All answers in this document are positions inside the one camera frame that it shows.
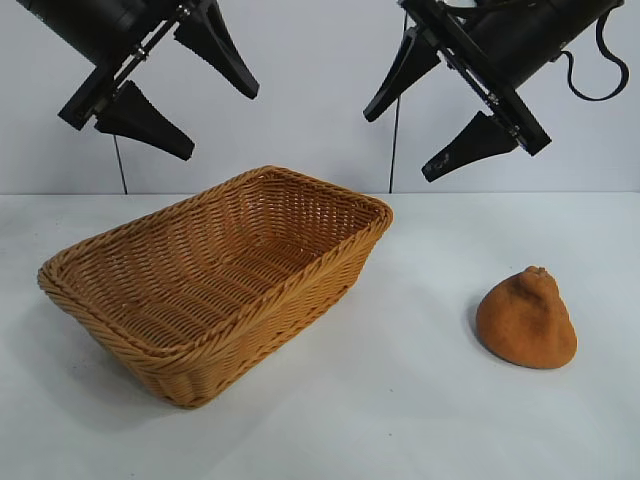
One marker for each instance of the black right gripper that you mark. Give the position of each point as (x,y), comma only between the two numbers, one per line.
(525,35)

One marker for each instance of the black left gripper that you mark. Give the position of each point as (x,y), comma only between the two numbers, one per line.
(107,30)

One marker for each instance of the woven wicker basket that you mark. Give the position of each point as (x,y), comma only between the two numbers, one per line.
(215,280)

